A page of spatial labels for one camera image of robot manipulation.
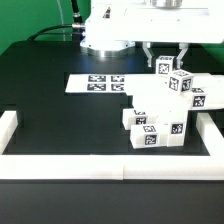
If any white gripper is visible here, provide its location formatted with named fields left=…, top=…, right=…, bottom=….
left=85, top=0, right=224, bottom=68

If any white marker cube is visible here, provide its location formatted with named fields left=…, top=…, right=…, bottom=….
left=156, top=55, right=174, bottom=75
left=168, top=69, right=194, bottom=95

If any white chair back frame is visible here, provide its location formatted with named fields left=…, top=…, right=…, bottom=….
left=125, top=73, right=224, bottom=111

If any white chair seat piece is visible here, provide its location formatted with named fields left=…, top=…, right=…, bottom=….
left=148, top=109, right=188, bottom=147

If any white marker sheet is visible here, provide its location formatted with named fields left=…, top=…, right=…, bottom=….
left=65, top=74, right=125, bottom=93

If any black cable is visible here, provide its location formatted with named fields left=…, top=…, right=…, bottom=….
left=27, top=0, right=88, bottom=42

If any white right side wall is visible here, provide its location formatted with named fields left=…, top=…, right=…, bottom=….
left=196, top=113, right=224, bottom=157

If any white wall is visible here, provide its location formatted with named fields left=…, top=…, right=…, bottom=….
left=0, top=111, right=18, bottom=155
left=196, top=113, right=224, bottom=157

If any white left side wall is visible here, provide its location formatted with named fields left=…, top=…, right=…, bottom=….
left=0, top=111, right=18, bottom=155

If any white obstacle wall bar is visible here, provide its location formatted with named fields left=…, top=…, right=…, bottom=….
left=0, top=155, right=224, bottom=180

